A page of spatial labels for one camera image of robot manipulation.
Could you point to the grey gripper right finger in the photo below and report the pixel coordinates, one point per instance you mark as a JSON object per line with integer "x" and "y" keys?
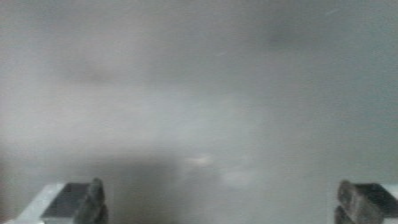
{"x": 368, "y": 203}

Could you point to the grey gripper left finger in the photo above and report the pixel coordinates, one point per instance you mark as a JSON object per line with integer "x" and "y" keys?
{"x": 79, "y": 207}

